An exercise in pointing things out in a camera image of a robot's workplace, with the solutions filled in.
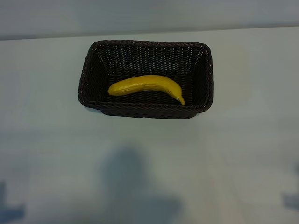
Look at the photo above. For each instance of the dark brown woven basket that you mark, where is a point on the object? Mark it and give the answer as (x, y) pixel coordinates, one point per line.
(140, 58)

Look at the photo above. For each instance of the yellow banana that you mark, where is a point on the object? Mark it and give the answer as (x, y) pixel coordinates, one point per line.
(144, 84)

